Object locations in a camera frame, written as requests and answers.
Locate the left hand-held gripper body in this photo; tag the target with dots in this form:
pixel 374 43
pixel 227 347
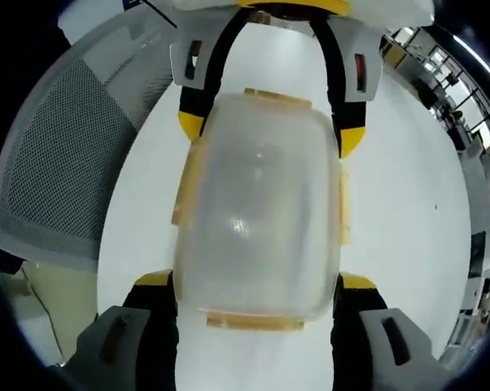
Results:
pixel 391 9

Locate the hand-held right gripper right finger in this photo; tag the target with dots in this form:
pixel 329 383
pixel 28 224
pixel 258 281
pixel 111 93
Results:
pixel 355 350

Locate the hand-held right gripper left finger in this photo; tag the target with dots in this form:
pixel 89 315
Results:
pixel 147 350

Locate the clear plastic box yellow buckles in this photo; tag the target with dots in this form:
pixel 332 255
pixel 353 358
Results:
pixel 261 203

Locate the grey mesh office chair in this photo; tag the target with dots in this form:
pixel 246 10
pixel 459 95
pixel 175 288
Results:
pixel 66 163

